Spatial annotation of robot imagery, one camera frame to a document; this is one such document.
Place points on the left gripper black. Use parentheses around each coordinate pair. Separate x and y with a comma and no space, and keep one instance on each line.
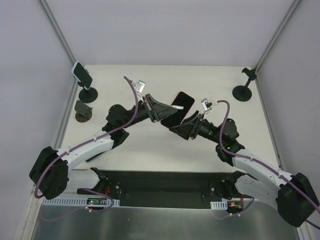
(150,108)

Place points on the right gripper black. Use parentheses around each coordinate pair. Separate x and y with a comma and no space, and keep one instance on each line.
(196,126)

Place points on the pink case phone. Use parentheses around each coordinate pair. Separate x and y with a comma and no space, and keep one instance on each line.
(183,102)

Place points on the black tall corner phone stand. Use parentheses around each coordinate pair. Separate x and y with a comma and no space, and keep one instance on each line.
(243,93)

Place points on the black round base phone stand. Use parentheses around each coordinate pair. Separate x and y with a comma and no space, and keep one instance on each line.
(87,95)

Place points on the black stand with brown base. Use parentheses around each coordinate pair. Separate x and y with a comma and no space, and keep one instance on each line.
(83,112)

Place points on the light blue case phone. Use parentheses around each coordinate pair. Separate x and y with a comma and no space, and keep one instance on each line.
(81,75)

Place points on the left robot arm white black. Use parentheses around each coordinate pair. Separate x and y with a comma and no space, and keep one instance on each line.
(54,169)

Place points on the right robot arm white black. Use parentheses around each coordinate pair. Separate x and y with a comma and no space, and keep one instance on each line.
(290,194)

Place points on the green case phone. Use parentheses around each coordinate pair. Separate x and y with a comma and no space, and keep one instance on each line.
(94,157)

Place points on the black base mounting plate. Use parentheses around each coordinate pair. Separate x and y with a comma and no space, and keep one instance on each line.
(180,190)

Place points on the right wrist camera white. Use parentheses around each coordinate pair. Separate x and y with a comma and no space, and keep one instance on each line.
(208,106)

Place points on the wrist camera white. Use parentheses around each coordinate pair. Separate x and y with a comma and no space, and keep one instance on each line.
(208,106)
(138,86)

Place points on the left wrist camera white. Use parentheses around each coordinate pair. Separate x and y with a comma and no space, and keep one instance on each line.
(138,86)

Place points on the right white cable duct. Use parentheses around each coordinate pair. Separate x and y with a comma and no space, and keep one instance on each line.
(219,205)

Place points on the white cable duct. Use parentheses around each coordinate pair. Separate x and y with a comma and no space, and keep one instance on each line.
(219,205)
(72,201)

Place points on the left white cable duct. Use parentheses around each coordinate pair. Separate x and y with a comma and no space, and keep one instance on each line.
(72,201)

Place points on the left aluminium frame post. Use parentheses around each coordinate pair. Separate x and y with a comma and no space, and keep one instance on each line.
(57,30)

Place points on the aluminium frame post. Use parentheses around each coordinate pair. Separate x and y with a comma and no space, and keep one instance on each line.
(289,14)
(57,30)

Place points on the right aluminium frame post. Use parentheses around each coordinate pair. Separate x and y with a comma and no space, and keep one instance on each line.
(289,14)

